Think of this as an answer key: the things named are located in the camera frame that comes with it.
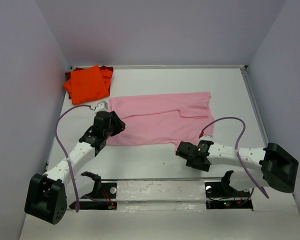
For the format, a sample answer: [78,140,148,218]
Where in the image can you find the pink t shirt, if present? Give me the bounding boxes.
[107,91,214,146]

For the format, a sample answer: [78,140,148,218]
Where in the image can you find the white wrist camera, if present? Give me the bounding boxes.
[90,100,109,113]
[198,130,214,142]

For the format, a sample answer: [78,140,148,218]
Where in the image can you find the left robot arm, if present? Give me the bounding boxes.
[24,111,126,225]

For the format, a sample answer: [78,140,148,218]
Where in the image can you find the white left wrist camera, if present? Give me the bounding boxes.
[90,100,109,113]

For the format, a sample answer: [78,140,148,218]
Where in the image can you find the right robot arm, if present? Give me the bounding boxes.
[175,139,299,196]

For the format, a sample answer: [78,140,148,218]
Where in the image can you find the orange folded t shirt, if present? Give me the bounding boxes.
[62,64,114,106]

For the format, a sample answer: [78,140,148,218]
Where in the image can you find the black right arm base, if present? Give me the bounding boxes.
[205,170,253,210]

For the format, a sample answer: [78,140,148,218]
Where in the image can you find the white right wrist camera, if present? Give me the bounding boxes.
[198,130,214,142]

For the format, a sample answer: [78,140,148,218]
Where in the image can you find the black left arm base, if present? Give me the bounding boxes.
[66,171,118,211]

